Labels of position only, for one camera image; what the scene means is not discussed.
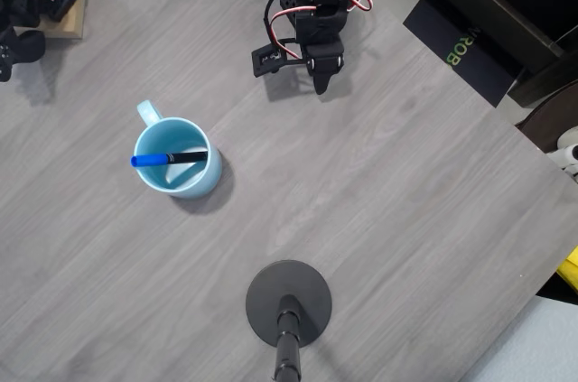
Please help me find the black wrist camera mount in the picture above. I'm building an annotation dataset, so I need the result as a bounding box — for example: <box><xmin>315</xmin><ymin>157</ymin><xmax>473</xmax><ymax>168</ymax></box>
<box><xmin>250</xmin><ymin>40</ymin><xmax>309</xmax><ymax>79</ymax></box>

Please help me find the wooden base board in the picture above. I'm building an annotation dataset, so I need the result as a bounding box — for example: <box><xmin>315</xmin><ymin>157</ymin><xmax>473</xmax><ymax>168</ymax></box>
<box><xmin>13</xmin><ymin>0</ymin><xmax>88</xmax><ymax>40</ymax></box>

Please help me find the black round base camera stand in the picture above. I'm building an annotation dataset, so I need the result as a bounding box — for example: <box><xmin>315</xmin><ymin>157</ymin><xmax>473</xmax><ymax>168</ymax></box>
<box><xmin>245</xmin><ymin>259</ymin><xmax>333</xmax><ymax>382</ymax></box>

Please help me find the dark brown round stool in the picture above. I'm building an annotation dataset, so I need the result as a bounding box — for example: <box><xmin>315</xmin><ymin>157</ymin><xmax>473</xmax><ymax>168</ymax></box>
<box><xmin>514</xmin><ymin>81</ymin><xmax>578</xmax><ymax>157</ymax></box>

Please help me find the blue capped pen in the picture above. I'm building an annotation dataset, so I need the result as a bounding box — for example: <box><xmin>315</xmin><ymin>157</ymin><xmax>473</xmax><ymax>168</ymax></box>
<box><xmin>130</xmin><ymin>151</ymin><xmax>210</xmax><ymax>169</ymax></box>

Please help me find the black camera cable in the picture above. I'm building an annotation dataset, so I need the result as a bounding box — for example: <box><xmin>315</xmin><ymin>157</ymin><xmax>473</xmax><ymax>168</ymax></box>
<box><xmin>260</xmin><ymin>0</ymin><xmax>312</xmax><ymax>47</ymax></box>

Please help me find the white device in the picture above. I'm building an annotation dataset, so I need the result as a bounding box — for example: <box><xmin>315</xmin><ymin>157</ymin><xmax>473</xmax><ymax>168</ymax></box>
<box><xmin>545</xmin><ymin>126</ymin><xmax>578</xmax><ymax>182</ymax></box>

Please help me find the light blue ceramic mug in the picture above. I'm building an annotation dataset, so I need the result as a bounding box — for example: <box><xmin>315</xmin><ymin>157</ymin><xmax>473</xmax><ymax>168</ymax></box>
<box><xmin>133</xmin><ymin>99</ymin><xmax>223</xmax><ymax>200</ymax></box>

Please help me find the black box with green letters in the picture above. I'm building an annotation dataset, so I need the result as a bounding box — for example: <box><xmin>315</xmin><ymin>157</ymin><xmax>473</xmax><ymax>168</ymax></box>
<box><xmin>402</xmin><ymin>0</ymin><xmax>525</xmax><ymax>108</ymax></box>

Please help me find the yellow object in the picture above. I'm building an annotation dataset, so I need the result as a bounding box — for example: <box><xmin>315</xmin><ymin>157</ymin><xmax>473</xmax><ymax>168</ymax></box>
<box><xmin>555</xmin><ymin>246</ymin><xmax>578</xmax><ymax>292</ymax></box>

